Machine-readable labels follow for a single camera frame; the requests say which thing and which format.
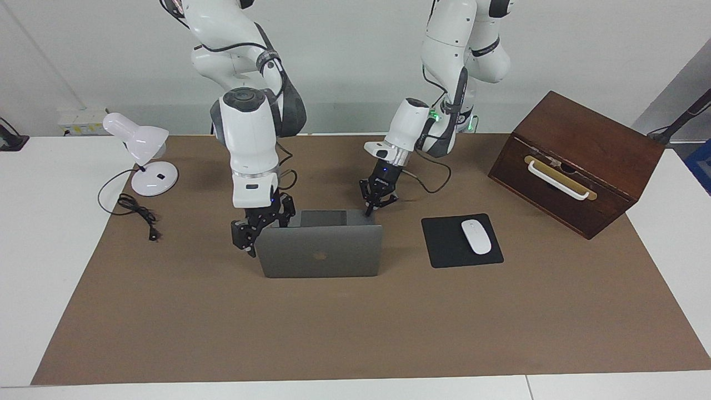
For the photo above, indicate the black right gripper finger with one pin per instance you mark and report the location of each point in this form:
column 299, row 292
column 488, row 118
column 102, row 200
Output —
column 245, row 233
column 286, row 210

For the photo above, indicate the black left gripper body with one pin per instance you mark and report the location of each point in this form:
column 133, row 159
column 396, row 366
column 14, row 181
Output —
column 386, row 172

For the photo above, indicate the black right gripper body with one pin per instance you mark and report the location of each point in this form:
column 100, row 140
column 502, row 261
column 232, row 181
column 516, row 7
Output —
column 264, row 212

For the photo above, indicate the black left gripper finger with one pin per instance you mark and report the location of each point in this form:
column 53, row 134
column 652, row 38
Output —
column 369, row 194
column 389, row 198

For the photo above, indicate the grey aluminium laptop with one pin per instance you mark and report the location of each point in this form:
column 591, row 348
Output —
column 319, row 250

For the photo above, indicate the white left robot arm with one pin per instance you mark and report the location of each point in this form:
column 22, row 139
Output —
column 450, row 33

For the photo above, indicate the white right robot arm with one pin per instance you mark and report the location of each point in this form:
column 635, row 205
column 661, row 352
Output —
column 250, row 139

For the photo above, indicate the black mouse pad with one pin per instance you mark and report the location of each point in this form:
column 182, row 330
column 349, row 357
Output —
column 444, row 244

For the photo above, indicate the white computer mouse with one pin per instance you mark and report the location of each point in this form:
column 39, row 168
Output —
column 476, row 237

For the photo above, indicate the white desk lamp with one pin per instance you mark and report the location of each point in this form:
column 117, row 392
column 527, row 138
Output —
column 153, row 180

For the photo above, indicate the brown table mat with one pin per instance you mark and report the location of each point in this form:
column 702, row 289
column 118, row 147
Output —
column 355, row 333

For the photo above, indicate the dark brown wooden box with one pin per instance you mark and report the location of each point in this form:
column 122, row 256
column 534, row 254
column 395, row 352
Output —
column 589, row 128

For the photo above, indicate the black stand pole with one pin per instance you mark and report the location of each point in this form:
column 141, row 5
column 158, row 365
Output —
column 683, row 119

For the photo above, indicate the blue crate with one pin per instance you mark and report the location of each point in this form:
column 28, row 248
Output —
column 701, row 166

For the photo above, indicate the white wall power strip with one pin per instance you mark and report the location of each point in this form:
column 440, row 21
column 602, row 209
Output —
column 83, row 122

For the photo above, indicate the black clamp mount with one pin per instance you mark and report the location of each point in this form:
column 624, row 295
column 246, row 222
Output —
column 11, row 139

